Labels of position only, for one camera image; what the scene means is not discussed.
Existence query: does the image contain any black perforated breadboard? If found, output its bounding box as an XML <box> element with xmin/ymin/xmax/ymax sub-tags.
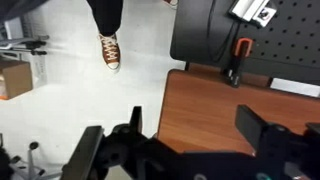
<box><xmin>169</xmin><ymin>0</ymin><xmax>320</xmax><ymax>85</ymax></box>

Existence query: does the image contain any thin black cable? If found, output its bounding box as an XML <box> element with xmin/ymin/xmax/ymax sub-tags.
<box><xmin>205</xmin><ymin>0</ymin><xmax>242</xmax><ymax>64</ymax></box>

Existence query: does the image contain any open cardboard box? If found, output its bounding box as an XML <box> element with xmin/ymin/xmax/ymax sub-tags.
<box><xmin>0</xmin><ymin>59</ymin><xmax>34</xmax><ymax>101</ymax></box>

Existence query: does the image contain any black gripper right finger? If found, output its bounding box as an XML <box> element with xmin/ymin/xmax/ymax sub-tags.
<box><xmin>234</xmin><ymin>104</ymin><xmax>320</xmax><ymax>168</ymax></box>

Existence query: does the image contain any aluminium bracket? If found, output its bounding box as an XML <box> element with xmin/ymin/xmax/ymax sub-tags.
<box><xmin>228</xmin><ymin>0</ymin><xmax>278</xmax><ymax>29</ymax></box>

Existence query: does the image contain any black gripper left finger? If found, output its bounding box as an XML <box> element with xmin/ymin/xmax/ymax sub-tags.
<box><xmin>60</xmin><ymin>105</ymin><xmax>158</xmax><ymax>180</ymax></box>

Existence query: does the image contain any brown lace-up sneaker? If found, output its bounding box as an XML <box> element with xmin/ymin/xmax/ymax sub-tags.
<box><xmin>162</xmin><ymin>0</ymin><xmax>179</xmax><ymax>8</ymax></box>
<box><xmin>97</xmin><ymin>32</ymin><xmax>122</xmax><ymax>72</ymax></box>

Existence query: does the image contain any black trouser leg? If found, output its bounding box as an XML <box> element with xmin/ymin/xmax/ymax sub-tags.
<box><xmin>86</xmin><ymin>0</ymin><xmax>124</xmax><ymax>37</ymax></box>

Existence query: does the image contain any orange and black clamp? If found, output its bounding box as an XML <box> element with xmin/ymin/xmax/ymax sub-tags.
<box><xmin>222</xmin><ymin>37</ymin><xmax>254</xmax><ymax>89</ymax></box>

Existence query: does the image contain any chair base with casters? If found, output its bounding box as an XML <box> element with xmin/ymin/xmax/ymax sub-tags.
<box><xmin>0</xmin><ymin>133</ymin><xmax>63</xmax><ymax>180</ymax></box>

